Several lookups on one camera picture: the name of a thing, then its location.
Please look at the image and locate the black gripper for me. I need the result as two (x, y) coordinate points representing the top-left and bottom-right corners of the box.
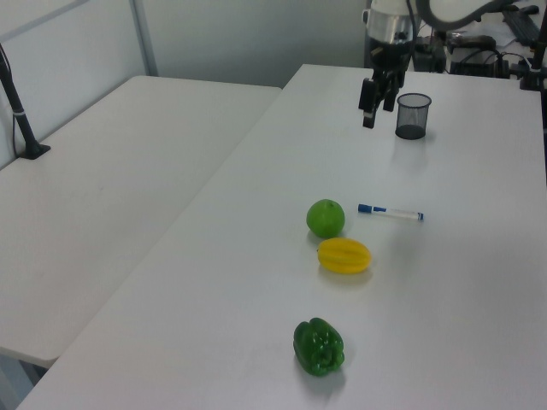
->
(357, 37), (415, 130)

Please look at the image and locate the blue white marker pen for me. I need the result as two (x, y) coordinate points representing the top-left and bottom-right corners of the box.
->
(357, 203), (426, 223)

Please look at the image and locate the black mesh pen holder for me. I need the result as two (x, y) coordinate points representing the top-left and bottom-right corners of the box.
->
(395, 93), (432, 140)

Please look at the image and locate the dark equipment box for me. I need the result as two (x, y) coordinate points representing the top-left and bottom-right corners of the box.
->
(412, 36), (447, 73)

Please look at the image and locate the black electronics box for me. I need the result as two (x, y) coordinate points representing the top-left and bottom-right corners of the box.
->
(450, 50), (510, 79)

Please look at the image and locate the black flat handheld device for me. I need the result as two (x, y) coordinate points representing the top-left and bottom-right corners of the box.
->
(446, 35), (497, 51)

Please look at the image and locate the round green toy fruit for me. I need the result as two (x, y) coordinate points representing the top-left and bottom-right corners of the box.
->
(305, 198), (346, 239)

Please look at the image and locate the white paper sheet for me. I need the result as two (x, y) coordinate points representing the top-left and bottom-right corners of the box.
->
(490, 20), (520, 47)

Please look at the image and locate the long black bar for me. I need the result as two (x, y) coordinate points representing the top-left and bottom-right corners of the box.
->
(486, 4), (541, 15)

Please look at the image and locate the black keyboard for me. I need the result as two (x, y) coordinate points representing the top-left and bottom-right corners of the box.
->
(500, 10), (543, 44)

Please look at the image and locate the yellow toy starfruit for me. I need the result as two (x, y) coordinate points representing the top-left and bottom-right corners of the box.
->
(316, 237), (372, 275)

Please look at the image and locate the green toy bell pepper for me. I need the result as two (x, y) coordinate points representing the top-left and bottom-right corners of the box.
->
(292, 317), (345, 378)

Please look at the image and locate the black pole stand with base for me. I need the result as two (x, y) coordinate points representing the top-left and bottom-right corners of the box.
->
(0, 42), (52, 161)

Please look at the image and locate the black clamp camera stand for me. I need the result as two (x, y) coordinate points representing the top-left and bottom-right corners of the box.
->
(518, 8), (547, 91)

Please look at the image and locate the grey partition frame post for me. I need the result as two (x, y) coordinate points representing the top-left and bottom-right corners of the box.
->
(129, 0), (160, 79)

